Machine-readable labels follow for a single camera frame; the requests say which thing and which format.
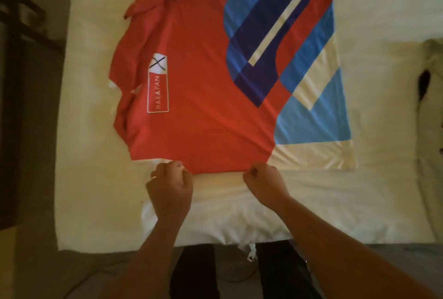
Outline person's right hand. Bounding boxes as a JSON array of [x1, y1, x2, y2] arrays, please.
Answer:
[[241, 161, 292, 213]]

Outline person's left forearm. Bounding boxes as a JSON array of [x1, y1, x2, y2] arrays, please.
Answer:
[[107, 218, 186, 299]]

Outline white bed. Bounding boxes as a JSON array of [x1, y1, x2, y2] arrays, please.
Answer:
[[53, 0, 443, 254]]

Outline person's leg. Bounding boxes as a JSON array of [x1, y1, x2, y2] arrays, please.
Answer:
[[169, 243, 222, 299], [257, 239, 325, 299]]

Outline person's right leg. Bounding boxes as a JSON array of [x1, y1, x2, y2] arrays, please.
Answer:
[[257, 239, 325, 299]]

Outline black round stool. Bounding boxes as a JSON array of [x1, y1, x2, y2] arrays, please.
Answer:
[[0, 0, 73, 53]]

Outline person's right forearm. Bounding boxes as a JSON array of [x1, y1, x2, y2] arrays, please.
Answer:
[[273, 197, 437, 299]]

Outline person's left hand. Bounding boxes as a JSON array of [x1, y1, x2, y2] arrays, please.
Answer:
[[144, 160, 195, 227]]

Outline red blue white jersey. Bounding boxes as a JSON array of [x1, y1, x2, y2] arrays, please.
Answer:
[[107, 0, 358, 176]]

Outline person's left leg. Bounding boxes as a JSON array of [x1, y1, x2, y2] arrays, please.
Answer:
[[169, 243, 222, 299]]

